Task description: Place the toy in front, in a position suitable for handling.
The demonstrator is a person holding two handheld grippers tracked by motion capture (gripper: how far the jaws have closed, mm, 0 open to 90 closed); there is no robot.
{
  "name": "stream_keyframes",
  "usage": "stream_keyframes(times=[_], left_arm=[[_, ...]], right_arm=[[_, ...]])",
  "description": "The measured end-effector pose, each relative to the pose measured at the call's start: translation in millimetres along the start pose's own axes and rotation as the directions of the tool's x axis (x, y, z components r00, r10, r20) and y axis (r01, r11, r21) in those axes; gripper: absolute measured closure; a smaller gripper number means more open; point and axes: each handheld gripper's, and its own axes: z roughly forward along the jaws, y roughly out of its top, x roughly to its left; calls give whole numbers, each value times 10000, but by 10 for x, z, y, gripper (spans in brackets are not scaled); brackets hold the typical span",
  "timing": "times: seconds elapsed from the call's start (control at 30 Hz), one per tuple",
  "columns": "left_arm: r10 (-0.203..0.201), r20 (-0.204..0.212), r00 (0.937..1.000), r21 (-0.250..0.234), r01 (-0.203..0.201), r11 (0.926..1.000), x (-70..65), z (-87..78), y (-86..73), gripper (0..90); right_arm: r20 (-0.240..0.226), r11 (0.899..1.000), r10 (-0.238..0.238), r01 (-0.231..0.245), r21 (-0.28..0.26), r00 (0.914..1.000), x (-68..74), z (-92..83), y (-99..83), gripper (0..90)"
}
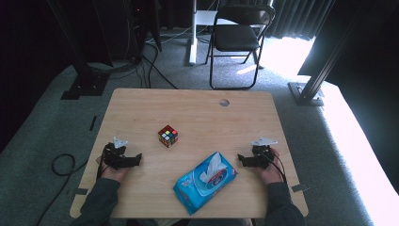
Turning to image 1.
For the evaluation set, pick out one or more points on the dark pleated curtain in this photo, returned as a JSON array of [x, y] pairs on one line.
[[295, 19]]

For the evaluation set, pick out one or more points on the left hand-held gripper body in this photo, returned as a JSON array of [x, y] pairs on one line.
[[117, 158]]

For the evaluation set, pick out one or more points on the person's right hand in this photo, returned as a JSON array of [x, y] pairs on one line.
[[271, 174]]

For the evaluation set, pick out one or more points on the blue wet wipes pack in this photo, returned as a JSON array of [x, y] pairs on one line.
[[194, 193]]

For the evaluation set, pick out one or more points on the black folding chair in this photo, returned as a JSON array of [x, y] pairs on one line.
[[235, 37]]

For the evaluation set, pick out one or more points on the colourful puzzle cube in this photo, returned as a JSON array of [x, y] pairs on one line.
[[167, 136]]

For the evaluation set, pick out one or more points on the black metal stand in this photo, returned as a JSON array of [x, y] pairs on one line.
[[84, 84], [313, 84]]

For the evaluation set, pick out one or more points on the round grey table grommet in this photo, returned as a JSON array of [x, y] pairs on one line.
[[224, 102]]

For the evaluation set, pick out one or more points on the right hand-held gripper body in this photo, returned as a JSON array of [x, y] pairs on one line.
[[260, 158]]

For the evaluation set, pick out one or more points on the dark equipment rack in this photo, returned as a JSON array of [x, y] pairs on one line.
[[147, 25]]

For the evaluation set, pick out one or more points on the black curtain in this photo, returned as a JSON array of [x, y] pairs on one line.
[[25, 62], [376, 62]]

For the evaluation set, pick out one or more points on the black tape strip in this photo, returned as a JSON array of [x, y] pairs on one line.
[[93, 123]]

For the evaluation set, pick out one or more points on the person's left hand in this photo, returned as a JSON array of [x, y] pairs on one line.
[[114, 175]]

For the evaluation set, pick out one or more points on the grey tape piece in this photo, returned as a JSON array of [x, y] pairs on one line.
[[81, 191], [299, 188]]

